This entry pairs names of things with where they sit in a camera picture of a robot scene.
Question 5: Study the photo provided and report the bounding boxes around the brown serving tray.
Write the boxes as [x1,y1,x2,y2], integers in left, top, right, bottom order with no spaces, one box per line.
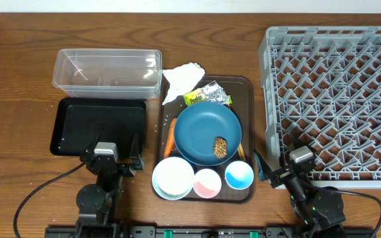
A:
[171,75,255,204]

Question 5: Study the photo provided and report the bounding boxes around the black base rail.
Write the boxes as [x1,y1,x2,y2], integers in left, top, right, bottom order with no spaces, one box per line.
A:
[44,225,375,238]

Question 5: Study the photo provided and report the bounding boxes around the green foil snack wrapper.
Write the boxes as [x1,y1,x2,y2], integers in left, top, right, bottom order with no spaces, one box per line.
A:
[183,81,232,106]

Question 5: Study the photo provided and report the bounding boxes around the orange carrot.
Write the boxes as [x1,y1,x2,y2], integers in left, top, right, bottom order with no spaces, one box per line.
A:
[163,118,177,159]

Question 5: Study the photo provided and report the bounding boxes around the brown patterned food piece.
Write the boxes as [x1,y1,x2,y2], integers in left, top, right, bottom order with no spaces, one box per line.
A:
[213,137,228,159]

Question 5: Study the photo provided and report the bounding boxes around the black rectangular tray bin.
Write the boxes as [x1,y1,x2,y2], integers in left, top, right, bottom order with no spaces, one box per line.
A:
[50,97,146,159]

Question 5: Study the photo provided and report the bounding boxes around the grey dishwasher rack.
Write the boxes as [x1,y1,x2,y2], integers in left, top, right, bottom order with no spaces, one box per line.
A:
[259,26,381,189]

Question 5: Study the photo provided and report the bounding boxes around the light blue rice bowl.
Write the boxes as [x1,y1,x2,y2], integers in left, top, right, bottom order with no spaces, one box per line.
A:
[152,157,194,200]

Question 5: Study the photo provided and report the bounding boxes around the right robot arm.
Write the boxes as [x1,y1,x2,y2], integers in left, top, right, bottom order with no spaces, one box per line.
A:
[254,136,348,237]

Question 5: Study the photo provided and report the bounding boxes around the blue plate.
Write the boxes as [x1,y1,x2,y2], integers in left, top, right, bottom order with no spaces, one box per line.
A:
[174,102,242,167]

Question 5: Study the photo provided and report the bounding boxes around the blue cup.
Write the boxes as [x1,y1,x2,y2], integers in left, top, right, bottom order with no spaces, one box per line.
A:
[224,161,254,190]

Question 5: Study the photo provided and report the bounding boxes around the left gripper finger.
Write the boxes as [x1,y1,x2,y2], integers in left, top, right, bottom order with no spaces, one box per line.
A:
[83,130,103,158]
[129,134,145,171]

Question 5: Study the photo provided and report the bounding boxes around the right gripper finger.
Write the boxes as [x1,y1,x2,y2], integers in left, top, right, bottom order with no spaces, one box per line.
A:
[285,129,317,155]
[254,149,271,181]

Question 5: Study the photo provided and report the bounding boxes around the white napkin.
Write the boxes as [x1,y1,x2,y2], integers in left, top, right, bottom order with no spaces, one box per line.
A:
[162,62,205,105]

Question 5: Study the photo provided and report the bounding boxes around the pink cup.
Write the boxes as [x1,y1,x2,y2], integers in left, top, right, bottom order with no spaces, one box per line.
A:
[193,169,222,198]

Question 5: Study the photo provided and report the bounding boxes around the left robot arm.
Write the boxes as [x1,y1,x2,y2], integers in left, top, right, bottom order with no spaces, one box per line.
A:
[74,134,144,238]

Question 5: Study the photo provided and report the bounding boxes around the clear plastic bin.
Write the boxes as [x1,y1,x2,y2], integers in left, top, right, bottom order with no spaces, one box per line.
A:
[52,48,162,99]

